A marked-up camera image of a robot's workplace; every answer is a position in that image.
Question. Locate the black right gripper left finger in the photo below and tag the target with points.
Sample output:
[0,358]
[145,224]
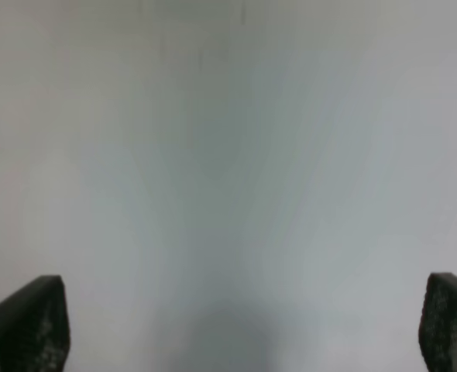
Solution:
[34,327]

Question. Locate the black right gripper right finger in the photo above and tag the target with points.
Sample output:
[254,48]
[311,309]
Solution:
[437,333]

